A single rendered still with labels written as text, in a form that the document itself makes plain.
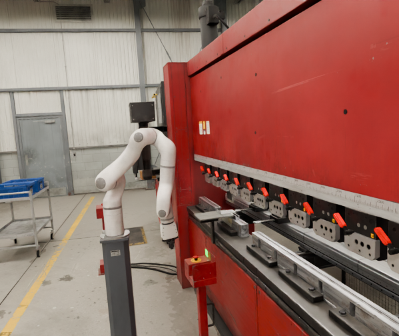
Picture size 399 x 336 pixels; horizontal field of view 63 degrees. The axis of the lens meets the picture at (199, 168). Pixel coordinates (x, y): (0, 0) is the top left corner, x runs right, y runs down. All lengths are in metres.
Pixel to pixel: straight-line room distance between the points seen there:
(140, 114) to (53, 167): 6.42
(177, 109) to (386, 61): 2.33
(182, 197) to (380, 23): 2.51
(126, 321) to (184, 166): 1.57
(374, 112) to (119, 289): 1.78
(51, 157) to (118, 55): 3.25
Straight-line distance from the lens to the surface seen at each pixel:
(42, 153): 9.59
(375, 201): 1.27
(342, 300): 1.56
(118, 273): 2.26
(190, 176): 3.32
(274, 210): 1.85
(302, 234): 2.19
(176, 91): 3.28
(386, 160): 1.22
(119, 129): 9.31
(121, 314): 2.39
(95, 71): 9.48
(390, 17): 1.24
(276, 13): 1.77
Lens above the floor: 1.68
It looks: 7 degrees down
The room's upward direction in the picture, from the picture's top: 3 degrees counter-clockwise
